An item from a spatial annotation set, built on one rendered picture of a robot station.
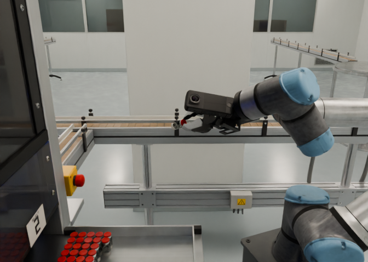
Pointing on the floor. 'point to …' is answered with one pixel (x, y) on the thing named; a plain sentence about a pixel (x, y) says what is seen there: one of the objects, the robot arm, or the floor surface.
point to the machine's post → (41, 68)
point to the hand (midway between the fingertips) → (184, 121)
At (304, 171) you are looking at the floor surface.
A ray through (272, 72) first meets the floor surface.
